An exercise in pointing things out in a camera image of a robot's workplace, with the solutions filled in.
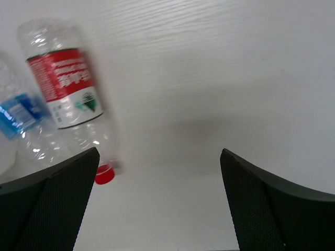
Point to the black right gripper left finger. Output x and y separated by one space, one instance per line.
44 210

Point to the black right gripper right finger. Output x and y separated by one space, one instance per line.
272 213

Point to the blue label plastic bottle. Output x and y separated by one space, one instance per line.
26 121

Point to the red label plastic bottle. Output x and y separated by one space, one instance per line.
55 52

